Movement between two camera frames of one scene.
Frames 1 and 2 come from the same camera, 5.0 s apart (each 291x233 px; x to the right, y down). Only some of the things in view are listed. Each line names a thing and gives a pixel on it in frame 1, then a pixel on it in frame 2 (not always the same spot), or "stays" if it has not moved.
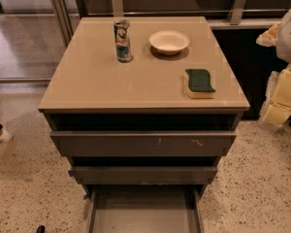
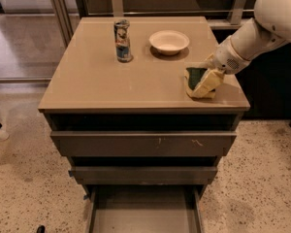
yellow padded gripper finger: x=269 y=38 to x=210 y=63
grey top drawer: x=142 y=143 stays
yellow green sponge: x=200 y=83 stays
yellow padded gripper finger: x=282 y=94 to x=211 y=80
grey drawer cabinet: x=147 y=107 stays
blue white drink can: x=122 y=40 stays
